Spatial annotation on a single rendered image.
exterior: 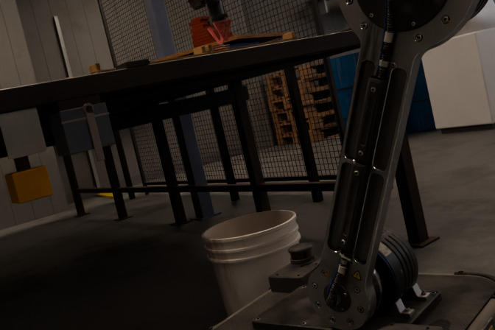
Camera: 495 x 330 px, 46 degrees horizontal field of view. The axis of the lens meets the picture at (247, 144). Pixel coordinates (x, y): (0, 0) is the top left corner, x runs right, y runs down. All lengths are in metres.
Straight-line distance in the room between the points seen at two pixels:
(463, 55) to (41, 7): 4.79
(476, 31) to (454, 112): 0.75
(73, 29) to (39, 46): 0.46
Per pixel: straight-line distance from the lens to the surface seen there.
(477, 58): 5.49
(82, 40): 7.58
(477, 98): 5.55
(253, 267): 1.73
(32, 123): 1.64
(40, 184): 1.61
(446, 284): 1.44
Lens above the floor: 0.75
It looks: 4 degrees down
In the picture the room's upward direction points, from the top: 13 degrees counter-clockwise
